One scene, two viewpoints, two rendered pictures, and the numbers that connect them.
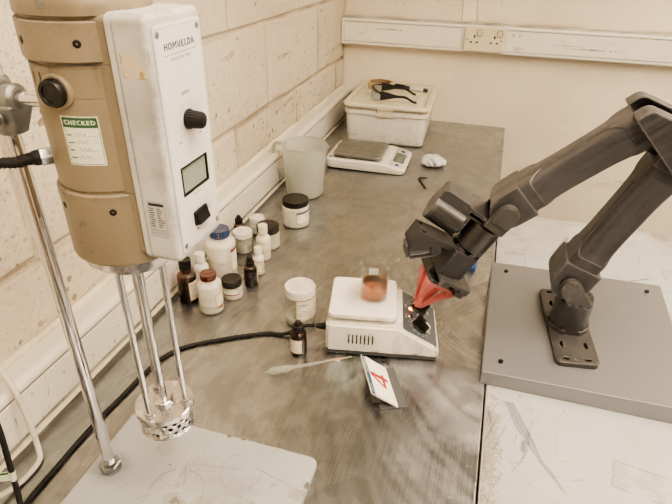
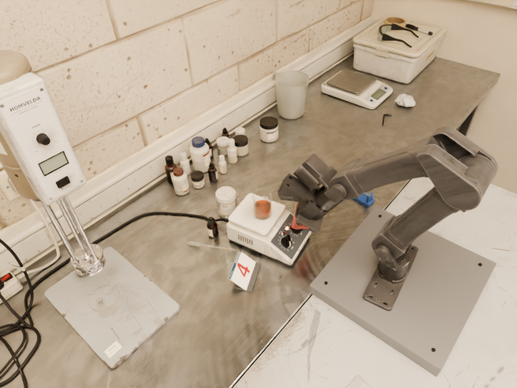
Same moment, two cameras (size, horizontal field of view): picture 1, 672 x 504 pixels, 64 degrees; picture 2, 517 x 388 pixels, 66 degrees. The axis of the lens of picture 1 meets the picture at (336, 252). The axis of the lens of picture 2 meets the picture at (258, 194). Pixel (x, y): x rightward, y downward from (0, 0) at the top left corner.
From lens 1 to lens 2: 0.45 m
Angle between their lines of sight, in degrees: 24
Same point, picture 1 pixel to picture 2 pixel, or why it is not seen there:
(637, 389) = (407, 336)
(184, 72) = (33, 116)
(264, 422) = (168, 273)
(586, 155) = (390, 166)
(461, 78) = (470, 24)
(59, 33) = not seen: outside the picture
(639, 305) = (464, 274)
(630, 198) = (423, 205)
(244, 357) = (181, 229)
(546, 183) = (365, 177)
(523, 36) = not seen: outside the picture
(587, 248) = (395, 229)
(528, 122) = not seen: outside the picture
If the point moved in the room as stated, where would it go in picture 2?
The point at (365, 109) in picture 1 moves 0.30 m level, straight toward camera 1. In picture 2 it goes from (368, 47) to (346, 75)
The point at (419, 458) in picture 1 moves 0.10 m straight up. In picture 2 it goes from (237, 326) to (234, 302)
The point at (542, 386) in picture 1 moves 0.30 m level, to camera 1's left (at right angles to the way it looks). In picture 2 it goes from (343, 309) to (229, 267)
